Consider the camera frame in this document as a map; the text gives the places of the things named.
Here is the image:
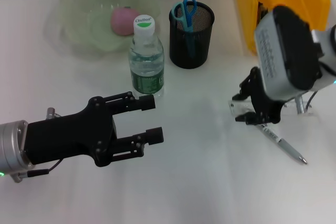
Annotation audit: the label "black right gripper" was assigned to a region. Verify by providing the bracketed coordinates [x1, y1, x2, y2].
[232, 66, 286, 126]

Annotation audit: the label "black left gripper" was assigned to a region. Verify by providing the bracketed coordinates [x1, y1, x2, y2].
[25, 91, 156, 168]

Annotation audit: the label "transparent plastic ruler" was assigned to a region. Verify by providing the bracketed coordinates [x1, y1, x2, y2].
[227, 99, 316, 118]

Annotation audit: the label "clear green-label water bottle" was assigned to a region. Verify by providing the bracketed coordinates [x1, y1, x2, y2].
[128, 14, 165, 98]

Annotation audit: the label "pink peach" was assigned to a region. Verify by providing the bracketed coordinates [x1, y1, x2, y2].
[110, 7, 140, 36]

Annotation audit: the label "blue sheathed scissors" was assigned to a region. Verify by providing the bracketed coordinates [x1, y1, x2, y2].
[172, 0, 197, 58]

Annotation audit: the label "green plastic wrapper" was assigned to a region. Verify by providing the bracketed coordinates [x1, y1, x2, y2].
[256, 1, 266, 24]

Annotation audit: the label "clear grey ballpoint pen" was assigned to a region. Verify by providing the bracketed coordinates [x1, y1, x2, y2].
[256, 123, 308, 165]

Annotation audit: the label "black mesh pen holder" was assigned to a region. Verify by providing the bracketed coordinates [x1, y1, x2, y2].
[169, 1, 215, 69]

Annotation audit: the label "green translucent fruit bowl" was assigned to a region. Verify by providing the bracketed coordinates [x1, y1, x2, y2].
[43, 0, 161, 58]

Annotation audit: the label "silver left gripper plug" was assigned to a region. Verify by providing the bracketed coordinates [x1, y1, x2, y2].
[46, 107, 63, 120]

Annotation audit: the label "grey right gripper cable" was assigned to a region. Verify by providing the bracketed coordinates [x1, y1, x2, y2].
[295, 91, 320, 114]

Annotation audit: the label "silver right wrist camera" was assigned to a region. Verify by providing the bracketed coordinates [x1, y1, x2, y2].
[254, 5, 323, 103]

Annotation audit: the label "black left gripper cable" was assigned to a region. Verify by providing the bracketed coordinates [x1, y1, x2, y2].
[15, 159, 64, 180]

